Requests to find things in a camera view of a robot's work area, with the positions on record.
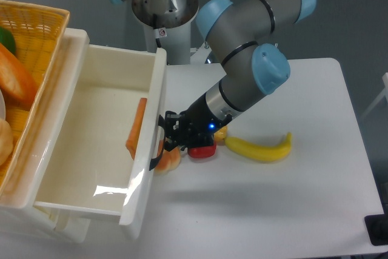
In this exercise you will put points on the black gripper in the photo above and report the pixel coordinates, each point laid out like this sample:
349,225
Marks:
192,128

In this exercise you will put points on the white drawer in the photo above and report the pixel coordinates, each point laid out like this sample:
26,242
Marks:
91,173

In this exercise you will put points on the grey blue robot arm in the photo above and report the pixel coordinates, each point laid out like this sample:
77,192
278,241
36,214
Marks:
232,31

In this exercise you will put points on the white drawer cabinet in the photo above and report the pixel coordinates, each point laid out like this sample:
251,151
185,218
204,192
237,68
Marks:
19,214

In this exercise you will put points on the toy bread roll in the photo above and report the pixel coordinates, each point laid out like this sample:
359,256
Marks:
166,161

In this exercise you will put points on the red toy bell pepper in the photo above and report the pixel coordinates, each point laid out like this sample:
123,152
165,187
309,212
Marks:
201,152

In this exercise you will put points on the orange carrot slice toy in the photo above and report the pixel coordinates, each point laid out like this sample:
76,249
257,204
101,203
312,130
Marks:
133,137

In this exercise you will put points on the yellow toy bell pepper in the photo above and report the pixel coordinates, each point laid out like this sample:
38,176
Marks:
221,134

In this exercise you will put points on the yellow toy banana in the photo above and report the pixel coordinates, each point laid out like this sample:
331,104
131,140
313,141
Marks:
267,154

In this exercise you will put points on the orange toy bread loaf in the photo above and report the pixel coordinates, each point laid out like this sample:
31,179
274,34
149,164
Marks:
16,80

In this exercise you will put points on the beige toy bun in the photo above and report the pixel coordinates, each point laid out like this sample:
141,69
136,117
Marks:
6,140

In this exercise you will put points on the yellow wicker basket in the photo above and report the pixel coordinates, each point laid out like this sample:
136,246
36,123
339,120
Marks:
38,32

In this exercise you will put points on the green toy vegetable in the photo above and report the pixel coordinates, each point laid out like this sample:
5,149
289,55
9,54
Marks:
7,40

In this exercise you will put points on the black device at edge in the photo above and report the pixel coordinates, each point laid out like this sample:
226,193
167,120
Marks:
377,229

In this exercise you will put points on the white frame at right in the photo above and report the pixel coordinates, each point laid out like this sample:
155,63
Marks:
378,99

